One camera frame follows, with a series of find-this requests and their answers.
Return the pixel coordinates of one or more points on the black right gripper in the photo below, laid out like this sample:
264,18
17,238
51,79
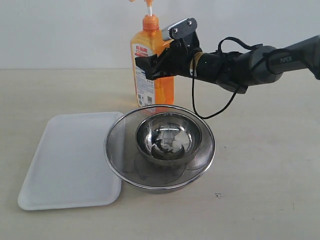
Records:
174,60

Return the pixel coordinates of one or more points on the orange soap pump bottle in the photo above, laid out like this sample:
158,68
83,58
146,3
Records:
146,46

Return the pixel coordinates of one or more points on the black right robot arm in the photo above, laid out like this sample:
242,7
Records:
233,71

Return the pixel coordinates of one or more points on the small stainless steel bowl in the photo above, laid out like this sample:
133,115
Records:
168,139

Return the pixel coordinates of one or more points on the steel mesh strainer basket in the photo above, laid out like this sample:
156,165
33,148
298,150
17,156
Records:
127,163

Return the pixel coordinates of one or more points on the white plastic tray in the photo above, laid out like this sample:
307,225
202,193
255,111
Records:
69,167

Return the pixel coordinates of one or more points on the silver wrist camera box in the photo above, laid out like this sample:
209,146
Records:
179,29

